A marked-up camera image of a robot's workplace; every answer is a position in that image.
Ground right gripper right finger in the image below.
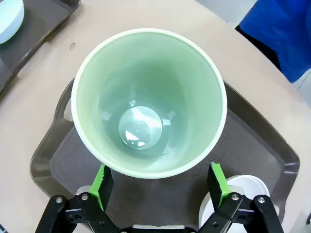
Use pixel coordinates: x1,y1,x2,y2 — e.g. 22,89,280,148
196,162,285,233

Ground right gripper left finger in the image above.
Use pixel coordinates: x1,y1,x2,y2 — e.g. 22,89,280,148
35,164,122,233

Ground white bowl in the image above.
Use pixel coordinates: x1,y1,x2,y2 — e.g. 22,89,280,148
198,175,271,233

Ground pale green tall cup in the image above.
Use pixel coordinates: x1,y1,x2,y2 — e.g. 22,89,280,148
70,28,228,180

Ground light blue bowl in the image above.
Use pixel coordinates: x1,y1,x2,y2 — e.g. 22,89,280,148
0,0,25,45

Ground dark brown plastic tray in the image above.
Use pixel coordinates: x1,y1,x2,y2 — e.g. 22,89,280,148
0,0,81,96
29,78,301,229

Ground person in blue shirt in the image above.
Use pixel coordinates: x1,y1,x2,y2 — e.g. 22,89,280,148
235,0,311,83

